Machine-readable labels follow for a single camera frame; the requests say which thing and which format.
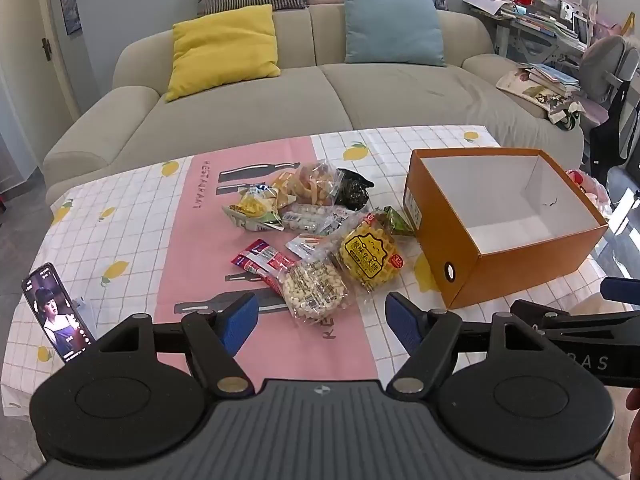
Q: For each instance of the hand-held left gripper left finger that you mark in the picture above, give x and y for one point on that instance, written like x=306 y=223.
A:
x=239 y=322

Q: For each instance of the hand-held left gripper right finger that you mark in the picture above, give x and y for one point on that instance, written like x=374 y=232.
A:
x=406 y=320

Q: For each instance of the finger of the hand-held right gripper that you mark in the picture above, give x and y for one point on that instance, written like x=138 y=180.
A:
x=532 y=311
x=620 y=290

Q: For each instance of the orange cardboard box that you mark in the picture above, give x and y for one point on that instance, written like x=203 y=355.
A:
x=520 y=270

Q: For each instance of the red and white snack packet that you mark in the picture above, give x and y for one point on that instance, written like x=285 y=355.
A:
x=255 y=257

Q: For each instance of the yellow waffle cake packet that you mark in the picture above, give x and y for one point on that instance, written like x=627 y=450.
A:
x=367 y=255

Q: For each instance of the clear puffed rice packet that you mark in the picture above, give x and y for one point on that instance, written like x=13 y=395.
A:
x=312 y=287

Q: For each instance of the small green snack packet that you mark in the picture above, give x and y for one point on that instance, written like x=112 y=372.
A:
x=397 y=220

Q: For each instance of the white packet with orange strips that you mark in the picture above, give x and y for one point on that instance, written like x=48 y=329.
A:
x=305 y=245

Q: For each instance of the yellow and green chip bag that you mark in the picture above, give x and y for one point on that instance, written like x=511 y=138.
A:
x=252 y=207

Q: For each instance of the clear packet of white balls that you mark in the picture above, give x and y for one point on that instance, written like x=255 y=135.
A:
x=310 y=217

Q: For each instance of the black snack packet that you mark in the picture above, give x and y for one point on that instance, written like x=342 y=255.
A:
x=352 y=190

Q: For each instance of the orange snack packet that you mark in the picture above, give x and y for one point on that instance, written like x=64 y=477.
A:
x=282 y=185

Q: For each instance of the clear bag of colourful crisps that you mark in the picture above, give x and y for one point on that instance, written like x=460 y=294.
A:
x=315 y=182

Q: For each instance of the person's right forearm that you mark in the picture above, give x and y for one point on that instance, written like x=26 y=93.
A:
x=635 y=430

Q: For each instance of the pink and white printed tablecloth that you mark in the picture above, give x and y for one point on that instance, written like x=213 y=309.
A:
x=200 y=260

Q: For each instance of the pink plastic bag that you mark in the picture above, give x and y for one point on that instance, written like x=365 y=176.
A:
x=590 y=187

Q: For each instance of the black hanging bag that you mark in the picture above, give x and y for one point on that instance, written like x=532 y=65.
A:
x=612 y=130

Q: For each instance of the phone stand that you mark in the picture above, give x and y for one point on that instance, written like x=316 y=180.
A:
x=79 y=307

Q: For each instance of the smartphone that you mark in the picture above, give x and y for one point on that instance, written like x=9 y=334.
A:
x=57 y=315

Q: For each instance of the beige sofa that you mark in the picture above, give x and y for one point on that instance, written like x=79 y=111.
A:
x=280 y=105

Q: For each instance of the grey desk chair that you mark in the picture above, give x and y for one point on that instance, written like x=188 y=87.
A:
x=605 y=67

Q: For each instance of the stack of books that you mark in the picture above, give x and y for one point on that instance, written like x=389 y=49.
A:
x=550 y=77

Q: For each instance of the cluttered grey desk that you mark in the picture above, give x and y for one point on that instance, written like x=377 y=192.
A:
x=530 y=42

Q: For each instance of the white laptop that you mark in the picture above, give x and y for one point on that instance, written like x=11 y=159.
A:
x=581 y=27

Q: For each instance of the yellow cushion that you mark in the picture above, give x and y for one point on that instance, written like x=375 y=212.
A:
x=225 y=50

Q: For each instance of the light blue cushion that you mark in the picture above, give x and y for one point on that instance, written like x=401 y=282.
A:
x=392 y=25

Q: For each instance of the pile of books and papers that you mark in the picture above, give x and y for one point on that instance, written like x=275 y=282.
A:
x=505 y=10

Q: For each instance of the white door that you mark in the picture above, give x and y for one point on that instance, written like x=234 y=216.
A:
x=30 y=60

